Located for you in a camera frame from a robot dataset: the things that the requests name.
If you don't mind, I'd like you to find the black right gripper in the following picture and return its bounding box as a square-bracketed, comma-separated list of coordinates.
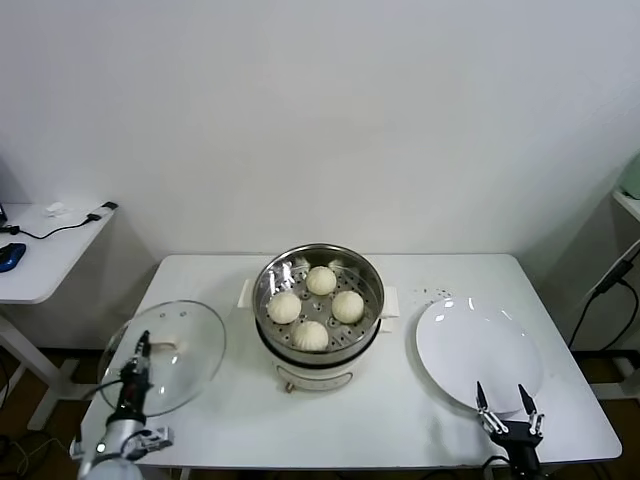
[475, 381, 546, 480]

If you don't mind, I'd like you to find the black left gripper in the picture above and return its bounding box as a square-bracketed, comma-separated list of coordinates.
[115, 329, 153, 419]

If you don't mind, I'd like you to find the glass pot lid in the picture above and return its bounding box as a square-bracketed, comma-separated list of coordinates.
[98, 299, 227, 419]

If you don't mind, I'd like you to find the white steamed baozi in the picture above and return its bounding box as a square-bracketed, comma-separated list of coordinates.
[331, 290, 365, 324]
[305, 266, 337, 296]
[267, 292, 302, 325]
[291, 320, 330, 353]

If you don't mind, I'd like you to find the stainless steel steamer basket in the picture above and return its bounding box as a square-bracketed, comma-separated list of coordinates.
[238, 243, 401, 354]

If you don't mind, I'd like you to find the white round plate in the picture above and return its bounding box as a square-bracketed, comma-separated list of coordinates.
[414, 296, 545, 414]

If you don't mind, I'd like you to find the white side table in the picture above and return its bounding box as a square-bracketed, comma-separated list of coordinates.
[0, 202, 121, 432]

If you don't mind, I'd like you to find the blue computer mouse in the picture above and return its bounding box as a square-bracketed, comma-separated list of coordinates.
[0, 243, 26, 274]

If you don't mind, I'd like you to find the white electric cooker base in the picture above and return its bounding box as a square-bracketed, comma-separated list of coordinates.
[254, 312, 396, 396]

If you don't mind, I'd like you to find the white shelf board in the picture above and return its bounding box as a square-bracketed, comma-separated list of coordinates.
[609, 189, 640, 226]

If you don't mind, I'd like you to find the pale green appliance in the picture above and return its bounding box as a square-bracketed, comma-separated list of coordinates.
[613, 152, 640, 200]

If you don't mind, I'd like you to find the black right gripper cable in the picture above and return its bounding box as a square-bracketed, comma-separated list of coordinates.
[480, 453, 511, 474]

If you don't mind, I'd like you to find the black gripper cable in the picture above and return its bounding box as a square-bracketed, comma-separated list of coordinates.
[77, 378, 126, 446]
[480, 453, 511, 474]

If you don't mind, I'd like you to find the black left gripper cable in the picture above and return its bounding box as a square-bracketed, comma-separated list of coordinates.
[77, 378, 126, 446]

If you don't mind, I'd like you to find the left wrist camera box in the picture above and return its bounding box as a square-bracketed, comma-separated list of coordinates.
[134, 425, 175, 454]

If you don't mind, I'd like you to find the black cable with plugs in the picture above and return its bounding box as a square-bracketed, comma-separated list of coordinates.
[0, 202, 117, 242]

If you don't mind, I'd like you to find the black adapter with cable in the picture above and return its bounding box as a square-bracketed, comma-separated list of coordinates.
[567, 244, 640, 352]

